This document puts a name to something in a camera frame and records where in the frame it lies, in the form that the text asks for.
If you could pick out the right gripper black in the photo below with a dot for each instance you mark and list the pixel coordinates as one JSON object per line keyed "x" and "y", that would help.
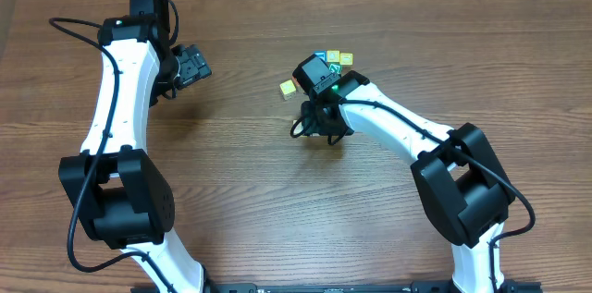
{"x": 312, "y": 123}

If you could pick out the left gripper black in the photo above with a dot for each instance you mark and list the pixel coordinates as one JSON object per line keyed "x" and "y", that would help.
{"x": 193, "y": 66}

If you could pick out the plain wooden block front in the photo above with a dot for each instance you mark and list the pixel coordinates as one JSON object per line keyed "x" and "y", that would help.
{"x": 297, "y": 127}

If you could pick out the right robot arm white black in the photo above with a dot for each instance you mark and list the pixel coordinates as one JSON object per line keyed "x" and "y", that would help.
{"x": 462, "y": 187}

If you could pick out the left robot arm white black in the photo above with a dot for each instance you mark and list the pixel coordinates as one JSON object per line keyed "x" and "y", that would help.
{"x": 122, "y": 205}

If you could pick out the green Z wooden block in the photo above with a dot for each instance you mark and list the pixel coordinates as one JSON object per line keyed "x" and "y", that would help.
{"x": 335, "y": 68}

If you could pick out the blue letter wooden block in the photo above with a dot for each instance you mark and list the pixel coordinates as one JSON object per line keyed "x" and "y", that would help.
{"x": 322, "y": 55}

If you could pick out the yellow top wooden block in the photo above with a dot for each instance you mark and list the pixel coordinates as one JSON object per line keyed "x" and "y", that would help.
{"x": 333, "y": 56}

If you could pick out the yellow framed wooden block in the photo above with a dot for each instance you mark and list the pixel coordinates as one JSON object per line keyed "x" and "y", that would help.
{"x": 346, "y": 60}

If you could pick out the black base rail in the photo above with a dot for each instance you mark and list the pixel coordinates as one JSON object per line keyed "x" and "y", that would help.
{"x": 509, "y": 286}

